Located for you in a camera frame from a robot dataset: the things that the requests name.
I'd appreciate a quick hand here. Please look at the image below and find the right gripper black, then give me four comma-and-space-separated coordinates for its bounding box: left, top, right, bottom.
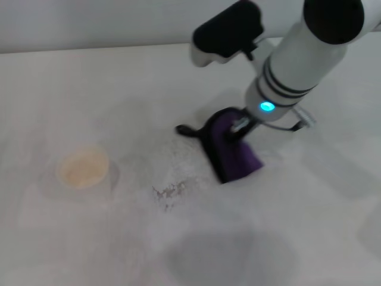
227, 114, 257, 142

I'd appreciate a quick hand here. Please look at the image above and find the purple rag with black trim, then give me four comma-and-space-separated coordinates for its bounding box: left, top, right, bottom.
175, 108, 266, 185

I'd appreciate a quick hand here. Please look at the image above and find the white paper cup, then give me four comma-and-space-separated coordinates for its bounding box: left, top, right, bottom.
56, 145, 121, 197

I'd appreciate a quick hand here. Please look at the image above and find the black water stain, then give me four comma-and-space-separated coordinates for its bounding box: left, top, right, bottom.
152, 181, 187, 211

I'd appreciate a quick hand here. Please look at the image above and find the right arm wrist cable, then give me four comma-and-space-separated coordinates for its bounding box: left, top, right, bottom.
267, 107, 317, 132

